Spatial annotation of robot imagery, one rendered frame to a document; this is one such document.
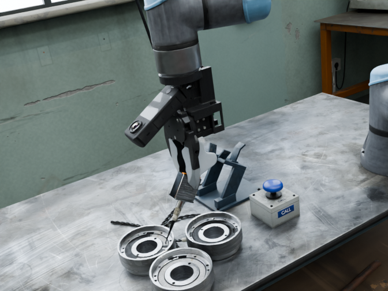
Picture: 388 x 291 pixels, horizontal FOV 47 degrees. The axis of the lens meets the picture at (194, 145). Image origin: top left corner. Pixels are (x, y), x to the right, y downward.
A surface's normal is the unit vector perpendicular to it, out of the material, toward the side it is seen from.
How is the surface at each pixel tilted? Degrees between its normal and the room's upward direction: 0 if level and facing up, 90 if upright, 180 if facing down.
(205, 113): 90
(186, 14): 101
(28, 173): 90
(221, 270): 0
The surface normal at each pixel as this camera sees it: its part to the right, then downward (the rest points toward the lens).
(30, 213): -0.14, -0.90
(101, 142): 0.49, 0.29
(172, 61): -0.22, 0.43
